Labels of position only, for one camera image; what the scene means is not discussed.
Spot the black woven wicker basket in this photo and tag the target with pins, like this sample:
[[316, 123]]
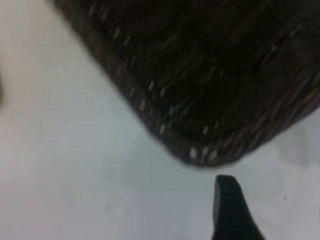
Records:
[[200, 75]]

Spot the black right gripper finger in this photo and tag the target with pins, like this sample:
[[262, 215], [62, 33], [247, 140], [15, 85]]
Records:
[[232, 212]]

